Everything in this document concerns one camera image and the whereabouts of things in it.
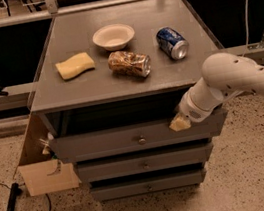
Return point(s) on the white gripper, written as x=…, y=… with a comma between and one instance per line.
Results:
x=191, y=109

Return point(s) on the grey top drawer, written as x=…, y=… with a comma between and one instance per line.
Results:
x=133, y=138

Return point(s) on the grey drawer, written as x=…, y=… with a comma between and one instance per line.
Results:
x=133, y=138
x=149, y=185
x=152, y=161

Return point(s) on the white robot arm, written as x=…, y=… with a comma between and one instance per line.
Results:
x=224, y=76

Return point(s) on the grey drawer cabinet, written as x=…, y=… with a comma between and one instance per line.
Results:
x=99, y=99

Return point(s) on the grey middle drawer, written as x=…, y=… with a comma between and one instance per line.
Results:
x=152, y=161

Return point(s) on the grey bottom drawer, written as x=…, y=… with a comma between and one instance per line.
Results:
x=149, y=185

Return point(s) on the crushed brown can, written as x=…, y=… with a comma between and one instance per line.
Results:
x=130, y=63

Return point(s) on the blue soda can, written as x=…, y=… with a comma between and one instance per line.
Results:
x=172, y=43

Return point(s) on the white paper bowl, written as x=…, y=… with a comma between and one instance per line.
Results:
x=114, y=37

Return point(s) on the yellow sponge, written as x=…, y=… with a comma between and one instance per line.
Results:
x=74, y=66

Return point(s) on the plastic items in box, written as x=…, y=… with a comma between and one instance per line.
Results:
x=45, y=143

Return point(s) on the cardboard box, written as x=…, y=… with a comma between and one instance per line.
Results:
x=43, y=174

